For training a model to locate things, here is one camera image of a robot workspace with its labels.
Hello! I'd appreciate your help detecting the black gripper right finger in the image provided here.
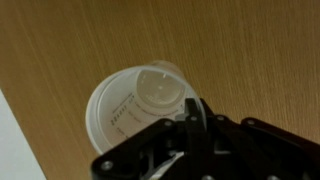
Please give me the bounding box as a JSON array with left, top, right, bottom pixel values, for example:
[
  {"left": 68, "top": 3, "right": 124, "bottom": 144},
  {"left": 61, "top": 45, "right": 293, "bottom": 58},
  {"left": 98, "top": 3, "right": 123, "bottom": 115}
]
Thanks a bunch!
[{"left": 199, "top": 98, "right": 320, "bottom": 180}]

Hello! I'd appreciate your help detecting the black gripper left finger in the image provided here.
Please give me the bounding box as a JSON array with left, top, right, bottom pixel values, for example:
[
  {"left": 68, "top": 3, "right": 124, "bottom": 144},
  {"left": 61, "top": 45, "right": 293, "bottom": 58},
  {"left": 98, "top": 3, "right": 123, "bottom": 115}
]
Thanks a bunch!
[{"left": 90, "top": 97, "right": 205, "bottom": 180}]

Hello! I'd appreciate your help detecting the translucent plastic measuring cup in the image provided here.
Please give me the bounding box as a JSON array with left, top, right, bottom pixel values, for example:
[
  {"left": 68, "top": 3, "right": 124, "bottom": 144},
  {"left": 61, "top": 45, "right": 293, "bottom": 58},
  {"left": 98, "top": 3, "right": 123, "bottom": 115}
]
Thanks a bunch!
[{"left": 84, "top": 59, "right": 208, "bottom": 156}]

